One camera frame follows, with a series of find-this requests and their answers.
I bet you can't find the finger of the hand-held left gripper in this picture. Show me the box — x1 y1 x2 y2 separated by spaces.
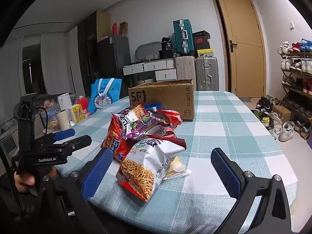
36 128 76 149
47 135 93 157

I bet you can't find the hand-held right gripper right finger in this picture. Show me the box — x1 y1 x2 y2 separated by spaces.
210 147 292 234

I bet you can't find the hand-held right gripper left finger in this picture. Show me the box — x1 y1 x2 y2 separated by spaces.
36 147 115 234

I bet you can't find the purple snack packet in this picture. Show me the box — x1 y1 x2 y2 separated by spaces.
127 113 171 139

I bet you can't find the brown cardboard box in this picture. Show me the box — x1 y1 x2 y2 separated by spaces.
128 79 197 122

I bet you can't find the person's left forearm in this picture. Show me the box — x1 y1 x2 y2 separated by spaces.
0 173 37 234

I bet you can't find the person's left hand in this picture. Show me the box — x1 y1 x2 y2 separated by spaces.
14 167 58 188

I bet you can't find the white paper roll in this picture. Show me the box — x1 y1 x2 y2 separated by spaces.
56 110 71 131

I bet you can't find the clear plastic container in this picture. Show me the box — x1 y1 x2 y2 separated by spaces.
40 107 60 130

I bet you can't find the yellow carton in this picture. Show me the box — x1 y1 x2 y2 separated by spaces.
71 104 85 123

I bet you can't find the white kettle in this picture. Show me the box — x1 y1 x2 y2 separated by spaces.
57 93 75 111

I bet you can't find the red soft bag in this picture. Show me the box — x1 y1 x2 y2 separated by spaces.
76 97 90 114

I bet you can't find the small clear snack packet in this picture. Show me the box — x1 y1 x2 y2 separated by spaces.
162 156 192 179

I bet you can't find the blue cartoon bag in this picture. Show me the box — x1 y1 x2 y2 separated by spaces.
87 78 122 114

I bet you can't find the dark red snack packet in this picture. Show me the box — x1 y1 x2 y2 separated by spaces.
146 127 186 149

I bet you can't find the pile of floor shoes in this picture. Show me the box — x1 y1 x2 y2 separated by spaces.
253 97 283 139

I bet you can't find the white curtain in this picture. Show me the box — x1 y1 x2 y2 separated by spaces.
40 32 74 95

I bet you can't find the white sneaker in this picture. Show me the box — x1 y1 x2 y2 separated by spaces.
278 121 295 142

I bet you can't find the red and white snack packet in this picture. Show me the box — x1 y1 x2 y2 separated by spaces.
156 110 183 127

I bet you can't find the small cardboard box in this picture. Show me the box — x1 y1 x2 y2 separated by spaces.
272 105 292 125

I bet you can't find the dark wardrobe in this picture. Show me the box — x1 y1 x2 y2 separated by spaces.
77 11 111 95

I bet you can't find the blue cookie packet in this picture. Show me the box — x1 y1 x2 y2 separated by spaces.
144 102 162 111

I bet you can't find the dark grey refrigerator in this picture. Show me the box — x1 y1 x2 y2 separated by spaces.
97 35 132 88

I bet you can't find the silver suitcase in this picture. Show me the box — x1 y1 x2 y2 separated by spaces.
195 56 219 92

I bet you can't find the wooden shoe rack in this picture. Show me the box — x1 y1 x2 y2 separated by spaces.
280 51 312 127

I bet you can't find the white drawer cabinet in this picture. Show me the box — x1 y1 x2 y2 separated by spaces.
122 59 177 82

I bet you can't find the beige suitcase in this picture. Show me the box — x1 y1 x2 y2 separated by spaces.
175 56 197 84

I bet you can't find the wooden door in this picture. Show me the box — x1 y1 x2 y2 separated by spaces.
216 0 267 99

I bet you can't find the brown paper bag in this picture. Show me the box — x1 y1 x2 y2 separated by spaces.
119 21 129 38

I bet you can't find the shoe rack with shoes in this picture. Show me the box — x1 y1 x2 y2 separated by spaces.
278 38 312 127

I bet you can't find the small black box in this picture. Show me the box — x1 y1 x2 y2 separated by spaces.
161 37 174 51

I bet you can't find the black shoe box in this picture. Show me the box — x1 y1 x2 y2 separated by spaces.
192 30 210 41

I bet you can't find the teal suitcase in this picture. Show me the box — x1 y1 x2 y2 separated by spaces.
173 19 195 54

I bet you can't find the black cable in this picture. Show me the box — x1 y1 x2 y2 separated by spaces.
36 106 49 134

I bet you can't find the grey oval frame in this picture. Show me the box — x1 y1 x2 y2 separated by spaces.
135 42 162 59

